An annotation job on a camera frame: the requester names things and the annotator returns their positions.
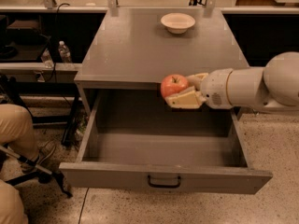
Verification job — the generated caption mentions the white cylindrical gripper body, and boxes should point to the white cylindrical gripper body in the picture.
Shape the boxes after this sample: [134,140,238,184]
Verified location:
[200,68,233,109]

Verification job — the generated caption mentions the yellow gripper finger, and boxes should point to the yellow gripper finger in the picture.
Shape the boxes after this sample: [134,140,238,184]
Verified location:
[187,73,208,91]
[165,86,206,109]

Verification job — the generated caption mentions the red apple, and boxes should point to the red apple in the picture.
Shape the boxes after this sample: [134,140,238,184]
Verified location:
[160,74,189,98]

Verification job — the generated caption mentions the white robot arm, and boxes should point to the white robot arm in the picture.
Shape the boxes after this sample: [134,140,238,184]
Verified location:
[161,51,299,113]

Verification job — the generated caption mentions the grey open top drawer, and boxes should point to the grey open top drawer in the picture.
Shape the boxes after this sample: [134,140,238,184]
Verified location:
[60,90,272,194]

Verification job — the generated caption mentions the white ceramic bowl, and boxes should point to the white ceramic bowl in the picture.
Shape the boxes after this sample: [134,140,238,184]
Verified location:
[161,13,195,35]

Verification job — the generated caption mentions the grey metal cabinet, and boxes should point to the grey metal cabinet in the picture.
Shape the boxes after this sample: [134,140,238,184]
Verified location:
[75,7,249,111]

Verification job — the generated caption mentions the clear plastic water bottle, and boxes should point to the clear plastic water bottle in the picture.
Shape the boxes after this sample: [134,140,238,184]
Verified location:
[58,41,73,66]

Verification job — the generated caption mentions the grey sneaker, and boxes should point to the grey sneaker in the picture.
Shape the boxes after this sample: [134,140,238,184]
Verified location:
[21,140,58,174]

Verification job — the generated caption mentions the person's leg in khaki trousers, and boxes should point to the person's leg in khaki trousers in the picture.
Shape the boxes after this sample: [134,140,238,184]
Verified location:
[0,104,39,161]

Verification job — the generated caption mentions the dark box on shelf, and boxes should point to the dark box on shelf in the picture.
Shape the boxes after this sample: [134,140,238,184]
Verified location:
[7,20,40,45]

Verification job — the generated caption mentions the black drawer handle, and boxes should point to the black drawer handle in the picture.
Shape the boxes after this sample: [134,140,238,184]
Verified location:
[147,175,181,189]

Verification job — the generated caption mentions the black cable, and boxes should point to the black cable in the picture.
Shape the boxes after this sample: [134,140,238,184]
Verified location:
[46,2,71,83]

